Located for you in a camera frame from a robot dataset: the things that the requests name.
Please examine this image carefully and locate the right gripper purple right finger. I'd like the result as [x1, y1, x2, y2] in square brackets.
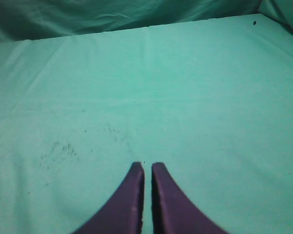
[151, 162, 226, 234]

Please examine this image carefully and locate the right gripper purple left finger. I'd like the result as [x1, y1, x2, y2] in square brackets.
[74, 162, 145, 234]

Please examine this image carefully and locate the green table cloth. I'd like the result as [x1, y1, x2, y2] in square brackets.
[0, 14, 293, 234]

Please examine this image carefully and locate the green backdrop curtain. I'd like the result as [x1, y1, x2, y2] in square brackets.
[0, 0, 293, 43]

